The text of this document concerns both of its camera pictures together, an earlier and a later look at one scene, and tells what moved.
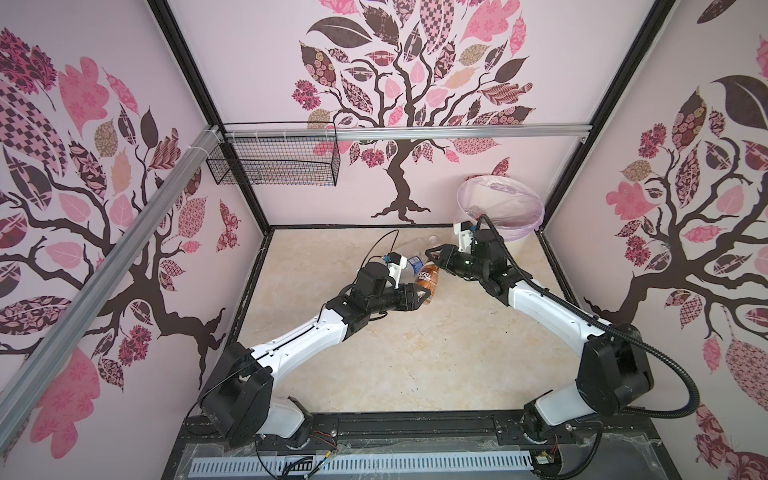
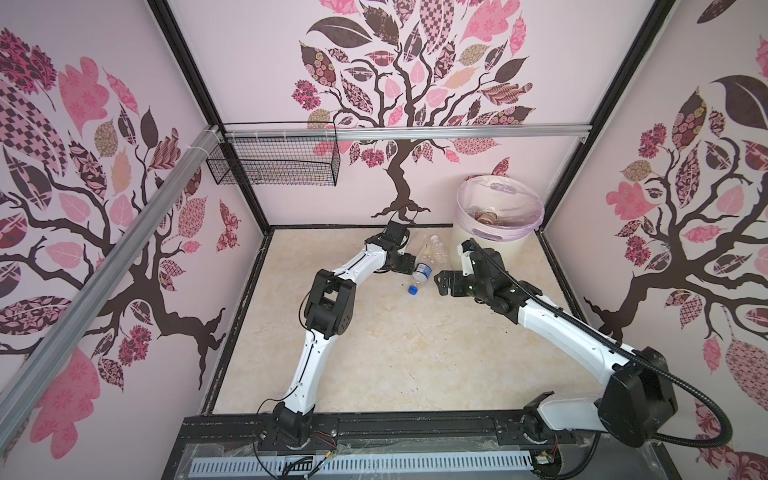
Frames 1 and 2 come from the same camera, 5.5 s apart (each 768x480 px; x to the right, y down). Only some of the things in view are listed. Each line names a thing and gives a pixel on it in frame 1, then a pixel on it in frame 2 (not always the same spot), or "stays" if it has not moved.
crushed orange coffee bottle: (429, 279) → (487, 216)
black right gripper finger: (440, 253) → (445, 280)
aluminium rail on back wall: (408, 132) stays
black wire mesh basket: (278, 154) stays
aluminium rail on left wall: (19, 399) stays
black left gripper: (408, 297) → (405, 265)
